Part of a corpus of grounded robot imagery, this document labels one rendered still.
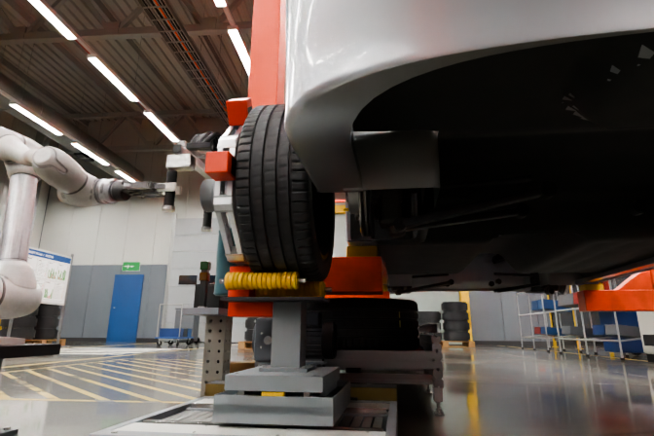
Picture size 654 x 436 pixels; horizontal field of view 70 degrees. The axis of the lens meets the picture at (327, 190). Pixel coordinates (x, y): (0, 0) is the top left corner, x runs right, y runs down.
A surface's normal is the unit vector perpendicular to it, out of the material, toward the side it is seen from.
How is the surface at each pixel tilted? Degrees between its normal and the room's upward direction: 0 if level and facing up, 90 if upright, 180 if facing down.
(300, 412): 90
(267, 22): 90
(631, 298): 90
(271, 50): 90
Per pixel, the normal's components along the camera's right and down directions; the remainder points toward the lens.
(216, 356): -0.15, -0.29
